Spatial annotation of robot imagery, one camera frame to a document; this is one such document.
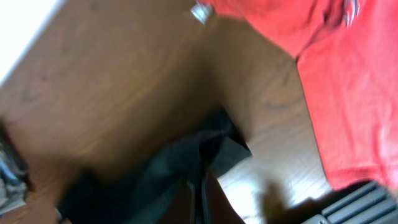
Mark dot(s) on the folded khaki trousers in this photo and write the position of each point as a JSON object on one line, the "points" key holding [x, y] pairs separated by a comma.
{"points": [[15, 183]]}

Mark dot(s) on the black polo shirt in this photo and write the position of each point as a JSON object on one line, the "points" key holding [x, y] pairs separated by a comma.
{"points": [[144, 194]]}

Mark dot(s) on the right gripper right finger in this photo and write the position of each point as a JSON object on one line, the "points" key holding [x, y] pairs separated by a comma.
{"points": [[219, 208]]}

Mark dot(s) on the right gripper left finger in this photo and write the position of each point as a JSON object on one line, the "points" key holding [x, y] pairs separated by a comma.
{"points": [[183, 206]]}

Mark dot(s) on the red t-shirt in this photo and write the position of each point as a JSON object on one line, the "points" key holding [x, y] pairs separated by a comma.
{"points": [[346, 53]]}

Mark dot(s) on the white garment label tag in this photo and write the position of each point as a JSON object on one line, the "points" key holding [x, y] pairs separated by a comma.
{"points": [[201, 11]]}

